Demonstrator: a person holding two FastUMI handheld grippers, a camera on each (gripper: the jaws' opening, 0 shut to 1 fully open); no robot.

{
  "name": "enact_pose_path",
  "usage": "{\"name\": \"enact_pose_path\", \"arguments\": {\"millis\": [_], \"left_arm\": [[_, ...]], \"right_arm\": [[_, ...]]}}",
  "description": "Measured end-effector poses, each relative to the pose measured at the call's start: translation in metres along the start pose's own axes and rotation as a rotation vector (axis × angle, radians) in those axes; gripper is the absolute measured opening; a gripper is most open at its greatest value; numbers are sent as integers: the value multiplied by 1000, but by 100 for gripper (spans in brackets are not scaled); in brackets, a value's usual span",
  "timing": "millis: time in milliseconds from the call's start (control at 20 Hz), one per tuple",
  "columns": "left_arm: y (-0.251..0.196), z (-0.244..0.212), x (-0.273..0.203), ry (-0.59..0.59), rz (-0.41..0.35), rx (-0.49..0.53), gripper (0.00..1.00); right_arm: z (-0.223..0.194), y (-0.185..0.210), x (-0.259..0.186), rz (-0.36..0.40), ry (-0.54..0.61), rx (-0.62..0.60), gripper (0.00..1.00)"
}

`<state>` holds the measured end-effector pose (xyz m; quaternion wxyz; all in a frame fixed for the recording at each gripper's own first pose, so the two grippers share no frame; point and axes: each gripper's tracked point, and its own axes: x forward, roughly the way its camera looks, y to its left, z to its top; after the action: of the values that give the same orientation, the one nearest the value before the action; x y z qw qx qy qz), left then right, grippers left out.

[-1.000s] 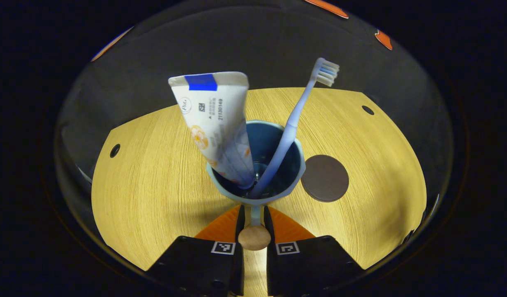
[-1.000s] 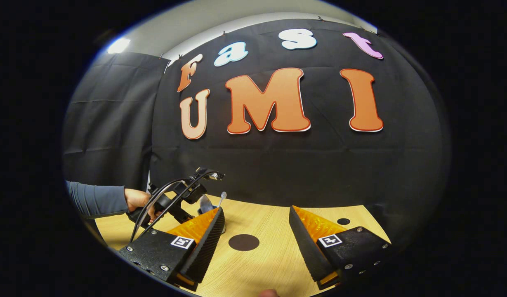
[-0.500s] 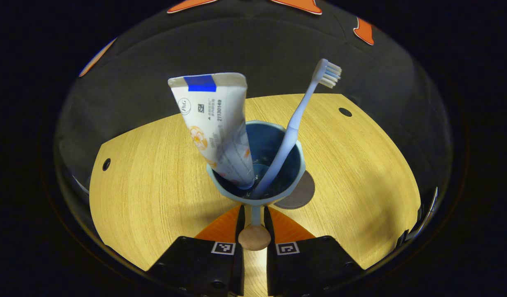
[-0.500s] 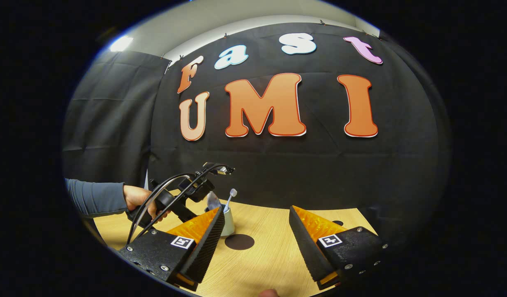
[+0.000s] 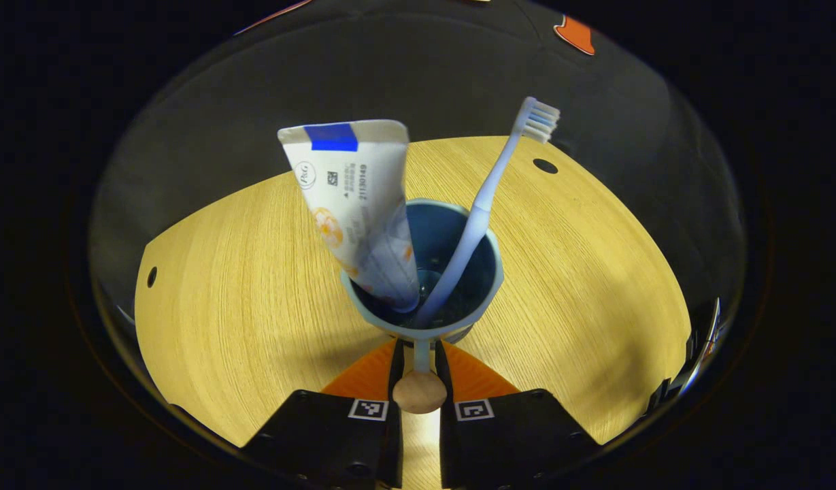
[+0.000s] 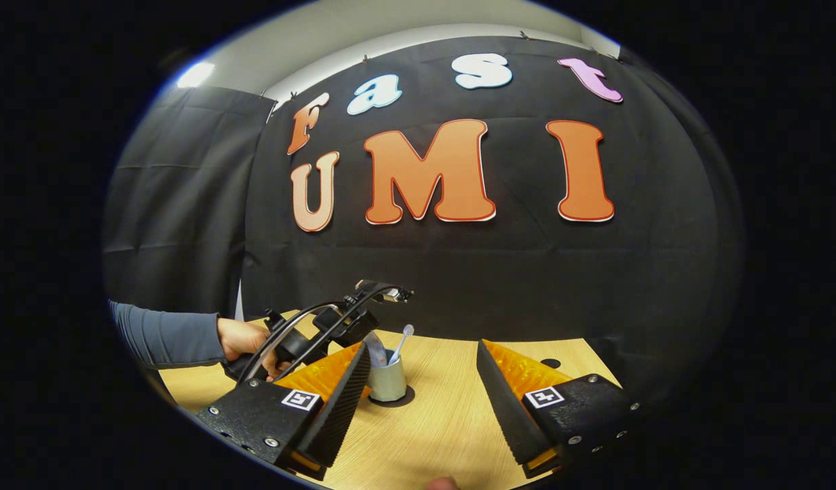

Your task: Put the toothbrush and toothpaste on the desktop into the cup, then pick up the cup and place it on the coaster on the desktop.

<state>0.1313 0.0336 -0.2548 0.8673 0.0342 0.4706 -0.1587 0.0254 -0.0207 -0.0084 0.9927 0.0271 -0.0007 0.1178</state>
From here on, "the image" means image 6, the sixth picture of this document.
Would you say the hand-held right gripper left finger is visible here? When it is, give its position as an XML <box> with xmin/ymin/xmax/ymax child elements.
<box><xmin>195</xmin><ymin>340</ymin><xmax>372</xmax><ymax>480</ymax></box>

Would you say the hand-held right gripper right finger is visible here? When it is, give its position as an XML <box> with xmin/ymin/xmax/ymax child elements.
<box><xmin>475</xmin><ymin>339</ymin><xmax>641</xmax><ymax>478</ymax></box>

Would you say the white toothpaste tube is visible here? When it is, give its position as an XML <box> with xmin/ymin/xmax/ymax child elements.
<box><xmin>363</xmin><ymin>331</ymin><xmax>389</xmax><ymax>368</ymax></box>

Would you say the blue cup with wooden handle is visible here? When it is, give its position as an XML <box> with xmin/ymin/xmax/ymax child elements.
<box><xmin>369</xmin><ymin>348</ymin><xmax>408</xmax><ymax>402</ymax></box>

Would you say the dark round coaster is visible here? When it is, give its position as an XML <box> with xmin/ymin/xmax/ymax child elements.
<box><xmin>369</xmin><ymin>385</ymin><xmax>416</xmax><ymax>408</ymax></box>

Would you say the white toothbrush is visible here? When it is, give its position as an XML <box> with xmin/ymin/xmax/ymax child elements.
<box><xmin>389</xmin><ymin>324</ymin><xmax>415</xmax><ymax>365</ymax></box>

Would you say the wooden desktop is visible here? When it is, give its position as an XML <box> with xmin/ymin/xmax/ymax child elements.
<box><xmin>158</xmin><ymin>310</ymin><xmax>622</xmax><ymax>490</ymax></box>

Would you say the black backdrop cloth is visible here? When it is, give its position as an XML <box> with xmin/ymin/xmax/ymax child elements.
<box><xmin>103</xmin><ymin>35</ymin><xmax>743</xmax><ymax>409</ymax></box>

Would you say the ceiling light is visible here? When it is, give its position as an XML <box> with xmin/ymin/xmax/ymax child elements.
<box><xmin>176</xmin><ymin>63</ymin><xmax>216</xmax><ymax>89</ymax></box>

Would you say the black cable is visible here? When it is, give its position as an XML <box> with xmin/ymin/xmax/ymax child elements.
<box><xmin>244</xmin><ymin>282</ymin><xmax>391</xmax><ymax>382</ymax></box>

